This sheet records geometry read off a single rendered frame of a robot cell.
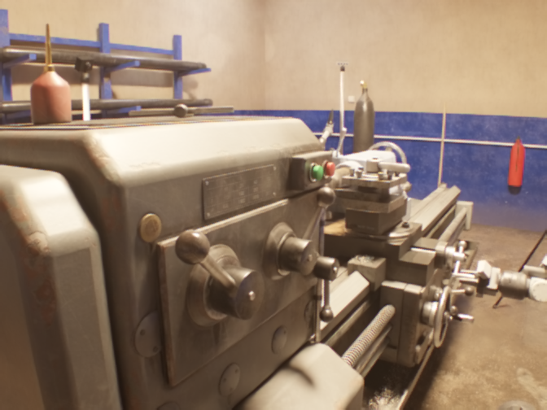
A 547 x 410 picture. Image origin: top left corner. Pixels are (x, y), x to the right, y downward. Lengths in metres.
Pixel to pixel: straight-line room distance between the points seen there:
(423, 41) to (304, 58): 1.70
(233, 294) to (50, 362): 0.24
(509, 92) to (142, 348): 5.32
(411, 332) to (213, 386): 0.90
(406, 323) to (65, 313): 1.18
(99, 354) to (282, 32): 6.26
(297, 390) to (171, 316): 0.39
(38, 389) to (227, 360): 0.32
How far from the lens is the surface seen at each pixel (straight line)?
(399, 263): 1.47
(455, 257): 1.56
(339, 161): 1.78
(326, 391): 0.94
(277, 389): 0.88
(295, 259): 0.73
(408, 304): 1.46
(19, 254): 0.48
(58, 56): 3.87
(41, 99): 0.74
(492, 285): 1.50
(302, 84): 6.37
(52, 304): 0.49
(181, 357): 0.63
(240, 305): 0.59
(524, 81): 5.61
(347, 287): 1.31
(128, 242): 0.53
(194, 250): 0.46
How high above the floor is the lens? 1.36
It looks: 13 degrees down
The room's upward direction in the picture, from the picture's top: straight up
